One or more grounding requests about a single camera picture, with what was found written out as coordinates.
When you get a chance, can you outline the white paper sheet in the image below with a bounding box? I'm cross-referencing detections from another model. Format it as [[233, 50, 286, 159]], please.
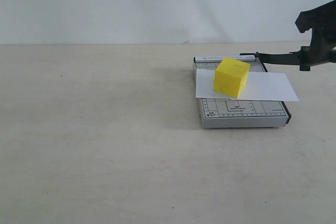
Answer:
[[195, 69, 299, 102]]

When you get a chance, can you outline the yellow foam cube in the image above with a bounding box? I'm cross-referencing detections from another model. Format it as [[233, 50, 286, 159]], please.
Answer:
[[213, 58, 250, 98]]

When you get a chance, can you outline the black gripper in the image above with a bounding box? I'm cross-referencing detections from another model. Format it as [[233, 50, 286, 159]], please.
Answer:
[[295, 0, 335, 66]]

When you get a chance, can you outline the grey paper cutter base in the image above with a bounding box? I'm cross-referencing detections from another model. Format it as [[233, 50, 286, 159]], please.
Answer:
[[193, 53, 291, 129]]

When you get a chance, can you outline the black cutter blade lever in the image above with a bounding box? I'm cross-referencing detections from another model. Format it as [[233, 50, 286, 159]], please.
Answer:
[[239, 46, 336, 72]]

